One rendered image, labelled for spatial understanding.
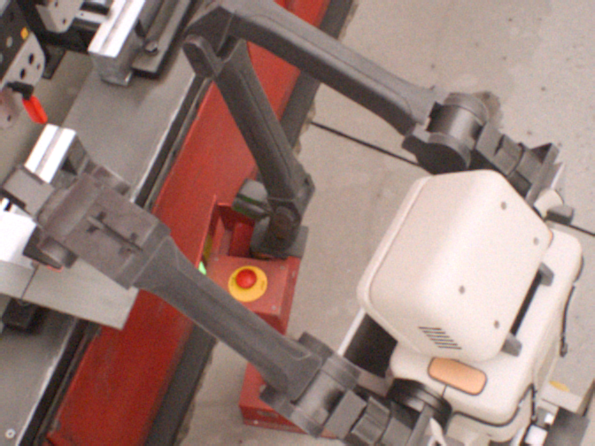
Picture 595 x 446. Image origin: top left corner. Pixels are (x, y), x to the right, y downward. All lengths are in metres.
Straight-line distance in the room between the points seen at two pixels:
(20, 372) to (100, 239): 0.78
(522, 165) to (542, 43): 1.74
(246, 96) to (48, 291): 0.46
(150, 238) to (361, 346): 0.57
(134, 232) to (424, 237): 0.38
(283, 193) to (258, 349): 0.56
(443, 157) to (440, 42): 1.74
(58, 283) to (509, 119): 1.67
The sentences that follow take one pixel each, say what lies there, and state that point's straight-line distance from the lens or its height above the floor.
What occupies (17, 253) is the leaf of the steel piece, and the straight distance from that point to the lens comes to 1.69.
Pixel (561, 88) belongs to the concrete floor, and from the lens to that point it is 3.02.
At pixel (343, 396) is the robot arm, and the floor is 1.26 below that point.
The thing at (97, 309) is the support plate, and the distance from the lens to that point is 1.60.
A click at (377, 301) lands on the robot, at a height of 1.32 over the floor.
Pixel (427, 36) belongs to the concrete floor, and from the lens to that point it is 3.10.
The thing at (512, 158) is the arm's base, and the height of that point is 1.24.
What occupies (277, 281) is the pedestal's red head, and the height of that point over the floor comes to 0.78.
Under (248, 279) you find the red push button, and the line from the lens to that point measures 1.78.
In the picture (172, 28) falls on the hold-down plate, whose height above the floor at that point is 0.90.
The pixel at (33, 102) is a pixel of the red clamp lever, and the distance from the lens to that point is 1.57.
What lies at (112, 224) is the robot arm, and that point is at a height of 1.57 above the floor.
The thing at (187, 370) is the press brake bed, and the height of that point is 0.05.
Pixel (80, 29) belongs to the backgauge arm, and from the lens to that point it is 2.15.
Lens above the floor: 2.41
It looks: 61 degrees down
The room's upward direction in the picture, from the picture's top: 10 degrees counter-clockwise
